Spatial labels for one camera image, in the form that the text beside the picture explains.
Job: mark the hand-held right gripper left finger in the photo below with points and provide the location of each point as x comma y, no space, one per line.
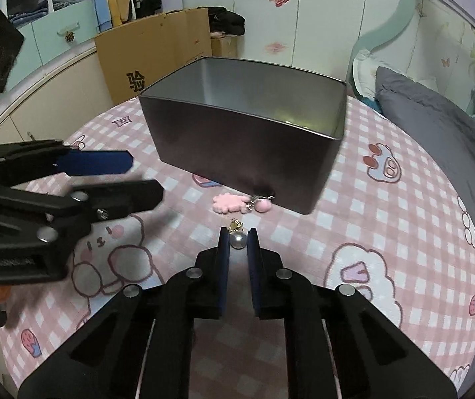
224,274

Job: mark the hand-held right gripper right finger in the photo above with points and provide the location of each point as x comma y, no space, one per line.
253,274

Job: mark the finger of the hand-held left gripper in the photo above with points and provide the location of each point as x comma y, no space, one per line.
129,201
96,163

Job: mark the pearl earring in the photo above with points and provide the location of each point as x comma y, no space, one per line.
237,241

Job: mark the grey metal tin box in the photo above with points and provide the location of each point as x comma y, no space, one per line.
237,153

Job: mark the mint green wardrobe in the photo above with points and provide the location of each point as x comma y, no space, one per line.
50,37

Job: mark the folded blue jeans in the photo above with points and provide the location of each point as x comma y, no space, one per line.
30,13

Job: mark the large cardboard box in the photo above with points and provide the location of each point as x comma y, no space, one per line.
154,41

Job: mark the pink checked bed sheet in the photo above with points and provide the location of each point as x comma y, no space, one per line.
387,237

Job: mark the small cardboard box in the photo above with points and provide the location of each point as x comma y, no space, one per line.
225,46

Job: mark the black clothes pile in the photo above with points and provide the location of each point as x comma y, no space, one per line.
227,20

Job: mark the white pillow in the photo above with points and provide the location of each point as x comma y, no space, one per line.
364,77

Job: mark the mint green headboard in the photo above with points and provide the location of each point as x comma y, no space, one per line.
387,20

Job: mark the white curved bed frame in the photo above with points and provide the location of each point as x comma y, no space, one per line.
55,104

